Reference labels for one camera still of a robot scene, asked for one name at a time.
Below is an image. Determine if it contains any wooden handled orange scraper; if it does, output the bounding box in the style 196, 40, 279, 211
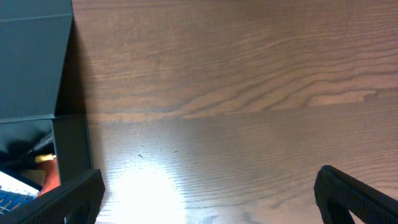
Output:
19, 159, 60, 197

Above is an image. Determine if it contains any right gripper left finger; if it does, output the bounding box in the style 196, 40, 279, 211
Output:
1, 169, 105, 224

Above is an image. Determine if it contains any black gift box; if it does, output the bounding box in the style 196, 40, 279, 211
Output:
1, 0, 93, 183

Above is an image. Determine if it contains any small claw hammer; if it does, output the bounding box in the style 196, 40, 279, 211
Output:
21, 133, 53, 157

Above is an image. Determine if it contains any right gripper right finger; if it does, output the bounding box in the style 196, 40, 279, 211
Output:
313, 165, 397, 224

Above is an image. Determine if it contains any black yellow screwdriver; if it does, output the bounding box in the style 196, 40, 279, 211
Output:
2, 154, 57, 166

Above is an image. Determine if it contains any blue precision screwdriver set case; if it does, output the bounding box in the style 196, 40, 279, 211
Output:
1, 169, 43, 215

